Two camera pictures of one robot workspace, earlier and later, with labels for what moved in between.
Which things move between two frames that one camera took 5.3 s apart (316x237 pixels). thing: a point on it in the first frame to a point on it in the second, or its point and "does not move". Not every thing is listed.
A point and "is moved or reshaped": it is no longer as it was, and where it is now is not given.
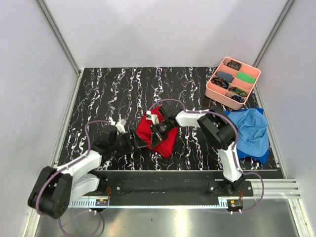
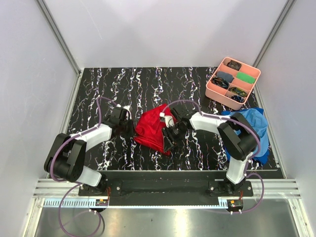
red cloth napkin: [166, 146] is moved or reshaped
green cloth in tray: [246, 77] does not move
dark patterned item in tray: [234, 65] does not move
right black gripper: [157, 137] to [169, 141]
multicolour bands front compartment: [238, 91] does not move
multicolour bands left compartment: [220, 82] does not move
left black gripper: [137, 142] to [131, 133]
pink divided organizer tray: [232, 83] does not move
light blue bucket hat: [252, 132] does not move
